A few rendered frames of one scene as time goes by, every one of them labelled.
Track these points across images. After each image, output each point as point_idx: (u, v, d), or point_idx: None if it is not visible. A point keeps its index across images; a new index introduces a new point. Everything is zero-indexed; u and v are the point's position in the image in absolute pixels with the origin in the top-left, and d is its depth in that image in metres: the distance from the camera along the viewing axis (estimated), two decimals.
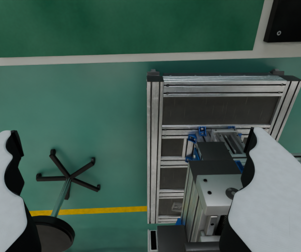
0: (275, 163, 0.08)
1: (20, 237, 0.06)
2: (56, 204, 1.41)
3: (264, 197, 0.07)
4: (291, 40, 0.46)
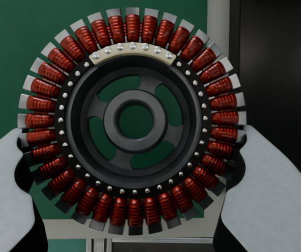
0: (264, 160, 0.08)
1: (28, 235, 0.06)
2: None
3: (255, 194, 0.07)
4: None
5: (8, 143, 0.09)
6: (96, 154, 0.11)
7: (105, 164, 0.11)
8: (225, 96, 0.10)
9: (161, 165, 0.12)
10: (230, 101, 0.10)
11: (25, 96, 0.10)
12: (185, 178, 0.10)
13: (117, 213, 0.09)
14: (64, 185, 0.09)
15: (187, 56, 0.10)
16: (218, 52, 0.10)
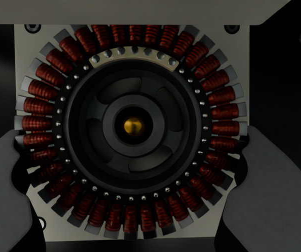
0: (267, 161, 0.08)
1: (25, 236, 0.06)
2: None
3: (257, 195, 0.07)
4: None
5: (5, 144, 0.09)
6: (94, 157, 0.11)
7: (103, 166, 0.11)
8: (227, 106, 0.09)
9: (158, 170, 0.12)
10: (232, 111, 0.09)
11: (22, 98, 0.09)
12: (182, 186, 0.10)
13: (113, 219, 0.09)
14: (61, 190, 0.09)
15: (190, 63, 0.09)
16: (222, 60, 0.10)
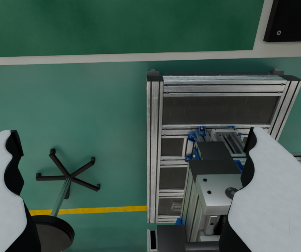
0: (275, 163, 0.08)
1: (20, 237, 0.06)
2: (56, 204, 1.41)
3: (264, 197, 0.07)
4: (291, 40, 0.46)
5: None
6: None
7: None
8: None
9: None
10: None
11: None
12: None
13: None
14: None
15: None
16: None
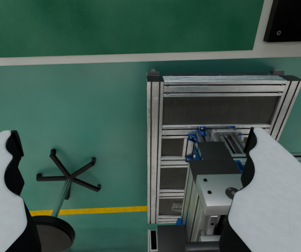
0: (275, 163, 0.08)
1: (20, 237, 0.06)
2: (57, 204, 1.41)
3: (264, 197, 0.07)
4: (291, 40, 0.46)
5: None
6: None
7: None
8: None
9: None
10: None
11: None
12: None
13: None
14: None
15: None
16: None
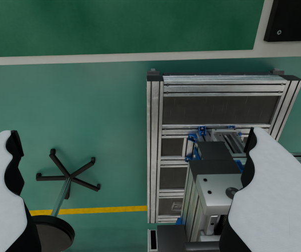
0: (275, 163, 0.08)
1: (20, 237, 0.06)
2: (56, 203, 1.41)
3: (264, 197, 0.07)
4: (291, 40, 0.46)
5: None
6: None
7: None
8: None
9: None
10: None
11: None
12: None
13: None
14: None
15: None
16: None
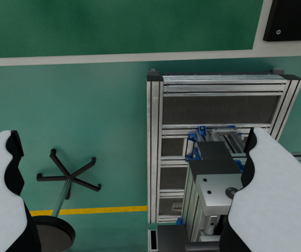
0: (275, 163, 0.08)
1: (20, 237, 0.06)
2: (57, 204, 1.41)
3: (264, 197, 0.07)
4: (291, 39, 0.46)
5: None
6: None
7: None
8: None
9: None
10: None
11: None
12: None
13: None
14: None
15: None
16: None
